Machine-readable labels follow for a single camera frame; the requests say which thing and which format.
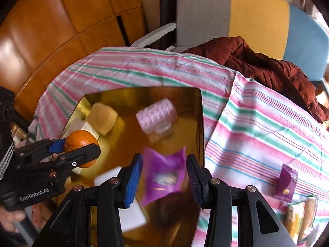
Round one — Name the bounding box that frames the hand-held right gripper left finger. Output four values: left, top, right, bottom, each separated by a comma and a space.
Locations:
32, 153, 143, 247

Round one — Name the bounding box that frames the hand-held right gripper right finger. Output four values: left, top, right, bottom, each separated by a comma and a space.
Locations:
186, 154, 296, 247

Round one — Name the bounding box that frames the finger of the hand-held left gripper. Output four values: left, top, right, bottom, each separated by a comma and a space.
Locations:
48, 143, 101, 184
16, 138, 68, 163

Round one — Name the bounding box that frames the orange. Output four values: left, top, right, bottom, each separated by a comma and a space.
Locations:
64, 130, 99, 168

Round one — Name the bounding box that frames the purple packet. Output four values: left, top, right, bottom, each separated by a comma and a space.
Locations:
142, 147, 187, 207
276, 163, 299, 201

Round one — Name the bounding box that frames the gold-lined box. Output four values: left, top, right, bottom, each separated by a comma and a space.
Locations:
58, 87, 206, 247

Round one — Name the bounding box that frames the yellow sponge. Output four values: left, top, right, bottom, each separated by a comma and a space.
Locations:
85, 102, 119, 136

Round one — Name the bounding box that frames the pink ribbed roll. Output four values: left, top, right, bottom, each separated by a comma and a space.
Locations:
136, 98, 178, 134

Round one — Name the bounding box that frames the person's left hand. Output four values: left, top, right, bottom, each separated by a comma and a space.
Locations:
0, 206, 26, 233

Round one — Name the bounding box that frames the black striped clothing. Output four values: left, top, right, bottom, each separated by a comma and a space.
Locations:
0, 86, 16, 181

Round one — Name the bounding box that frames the striped tablecloth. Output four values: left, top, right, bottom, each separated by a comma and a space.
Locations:
27, 47, 329, 247

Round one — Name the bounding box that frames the wooden cabinet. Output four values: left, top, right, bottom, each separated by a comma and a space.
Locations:
0, 0, 148, 114

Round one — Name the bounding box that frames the dark red jacket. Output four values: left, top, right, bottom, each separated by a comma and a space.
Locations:
181, 36, 329, 124

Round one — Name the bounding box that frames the black upright board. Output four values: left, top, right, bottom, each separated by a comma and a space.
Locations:
159, 0, 180, 49

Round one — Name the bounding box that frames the grey yellow blue chair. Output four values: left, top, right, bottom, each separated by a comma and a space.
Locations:
131, 0, 329, 83

